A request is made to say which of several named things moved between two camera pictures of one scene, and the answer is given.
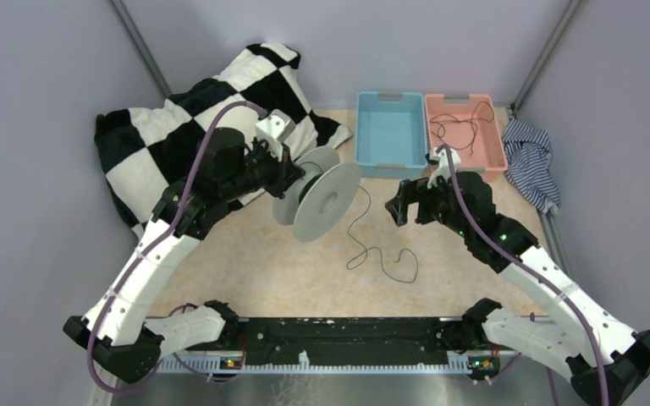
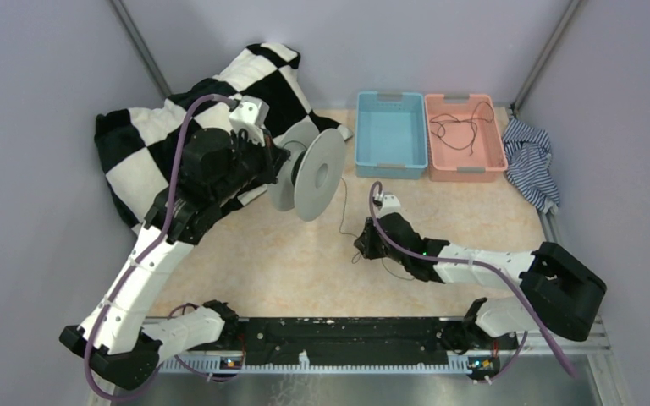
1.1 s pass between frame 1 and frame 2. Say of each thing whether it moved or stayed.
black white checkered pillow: stayed
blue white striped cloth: stayed
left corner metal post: stayed
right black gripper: moved
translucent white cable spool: moved
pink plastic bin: stayed
